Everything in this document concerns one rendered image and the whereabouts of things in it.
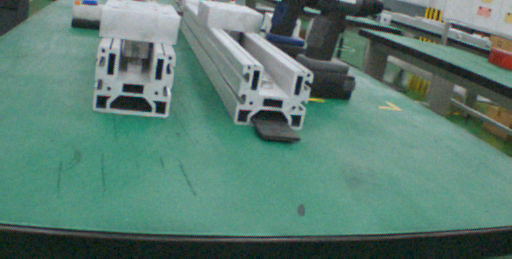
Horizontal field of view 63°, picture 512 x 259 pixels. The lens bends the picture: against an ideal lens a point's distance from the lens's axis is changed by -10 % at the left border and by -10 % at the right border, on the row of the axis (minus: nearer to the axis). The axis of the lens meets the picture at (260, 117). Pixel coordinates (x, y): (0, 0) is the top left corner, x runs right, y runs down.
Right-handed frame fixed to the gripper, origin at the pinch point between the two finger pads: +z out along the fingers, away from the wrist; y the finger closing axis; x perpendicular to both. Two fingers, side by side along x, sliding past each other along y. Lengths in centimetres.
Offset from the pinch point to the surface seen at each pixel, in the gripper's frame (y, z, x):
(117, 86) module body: -2, -2, -86
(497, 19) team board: 280, -24, 147
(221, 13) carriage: 16, -10, -54
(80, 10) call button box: -15.2, -3.3, -21.6
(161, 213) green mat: 2, 1, -110
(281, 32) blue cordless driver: 34, -6, -37
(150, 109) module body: 2, 1, -84
